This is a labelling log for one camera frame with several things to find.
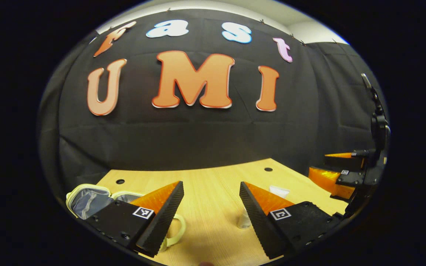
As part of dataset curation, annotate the white pump bottle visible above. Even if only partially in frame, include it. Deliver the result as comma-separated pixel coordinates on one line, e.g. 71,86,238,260
237,207,252,229

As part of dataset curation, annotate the black backdrop cloth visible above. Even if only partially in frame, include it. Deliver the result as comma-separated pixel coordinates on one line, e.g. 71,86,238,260
37,9,389,196

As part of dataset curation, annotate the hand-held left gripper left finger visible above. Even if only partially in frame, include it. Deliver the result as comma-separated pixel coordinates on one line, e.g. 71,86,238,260
85,180,185,258

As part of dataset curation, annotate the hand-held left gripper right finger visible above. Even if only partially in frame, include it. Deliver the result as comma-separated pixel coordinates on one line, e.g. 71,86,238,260
239,181,343,259

